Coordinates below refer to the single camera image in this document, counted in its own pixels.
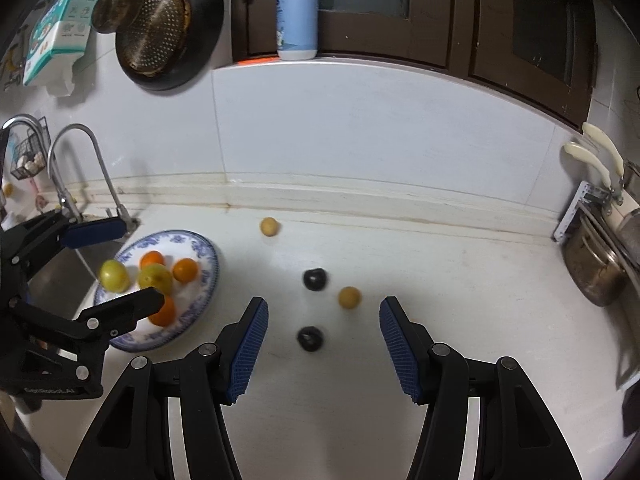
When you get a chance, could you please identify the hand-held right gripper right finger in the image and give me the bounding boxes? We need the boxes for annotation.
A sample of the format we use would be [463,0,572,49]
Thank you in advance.
[378,296,583,480]

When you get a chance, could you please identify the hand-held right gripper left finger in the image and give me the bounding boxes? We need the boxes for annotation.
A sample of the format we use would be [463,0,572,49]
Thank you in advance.
[65,296,270,480]

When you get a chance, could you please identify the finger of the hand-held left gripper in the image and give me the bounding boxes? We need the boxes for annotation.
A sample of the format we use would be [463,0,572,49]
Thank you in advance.
[10,210,127,281]
[10,287,166,348]

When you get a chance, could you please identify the green-yellow citrus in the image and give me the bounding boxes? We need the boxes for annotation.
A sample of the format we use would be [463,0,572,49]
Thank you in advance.
[138,263,174,295]

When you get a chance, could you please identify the yellow citrus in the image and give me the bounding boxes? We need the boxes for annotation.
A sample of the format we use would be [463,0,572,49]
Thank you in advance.
[98,259,132,292]

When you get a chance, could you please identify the dark plum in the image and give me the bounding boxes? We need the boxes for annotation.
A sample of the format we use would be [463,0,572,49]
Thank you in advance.
[296,326,325,352]
[302,268,328,292]

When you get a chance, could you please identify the blue patterned white plate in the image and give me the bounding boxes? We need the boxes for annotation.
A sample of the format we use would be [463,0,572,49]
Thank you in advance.
[94,230,221,352]

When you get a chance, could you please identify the steel sink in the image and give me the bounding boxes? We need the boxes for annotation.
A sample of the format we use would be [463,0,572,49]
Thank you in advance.
[20,245,101,321]

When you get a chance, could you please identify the thin gooseneck faucet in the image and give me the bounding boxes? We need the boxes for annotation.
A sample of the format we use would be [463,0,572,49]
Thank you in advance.
[47,125,141,233]

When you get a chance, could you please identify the large steel faucet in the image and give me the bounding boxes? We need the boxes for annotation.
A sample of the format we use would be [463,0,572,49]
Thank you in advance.
[0,115,83,221]

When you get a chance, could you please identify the green tissue package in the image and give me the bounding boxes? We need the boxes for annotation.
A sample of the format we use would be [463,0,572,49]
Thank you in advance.
[22,0,108,97]

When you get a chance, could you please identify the brass perforated strainer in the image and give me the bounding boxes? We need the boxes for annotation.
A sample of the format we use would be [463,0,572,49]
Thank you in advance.
[117,0,193,77]

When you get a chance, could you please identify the steel pot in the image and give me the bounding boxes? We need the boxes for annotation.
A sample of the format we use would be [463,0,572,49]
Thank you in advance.
[562,220,628,307]

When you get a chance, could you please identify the metal dish rack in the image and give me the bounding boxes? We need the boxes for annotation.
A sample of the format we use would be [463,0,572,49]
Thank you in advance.
[552,182,640,281]

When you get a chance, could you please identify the small brass pot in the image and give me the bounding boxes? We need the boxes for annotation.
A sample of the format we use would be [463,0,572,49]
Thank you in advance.
[92,0,146,35]

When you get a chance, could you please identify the black frying pan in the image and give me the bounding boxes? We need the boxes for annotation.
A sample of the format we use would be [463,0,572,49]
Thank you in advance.
[115,0,224,92]

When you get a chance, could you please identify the pump soap bottle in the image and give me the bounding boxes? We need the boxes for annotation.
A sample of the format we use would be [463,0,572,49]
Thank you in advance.
[276,0,320,61]

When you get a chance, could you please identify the black wire basket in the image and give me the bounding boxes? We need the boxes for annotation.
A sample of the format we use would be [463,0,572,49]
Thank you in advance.
[10,117,51,181]

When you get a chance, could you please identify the dark wooden window frame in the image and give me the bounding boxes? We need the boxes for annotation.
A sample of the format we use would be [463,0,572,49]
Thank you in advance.
[232,0,601,133]

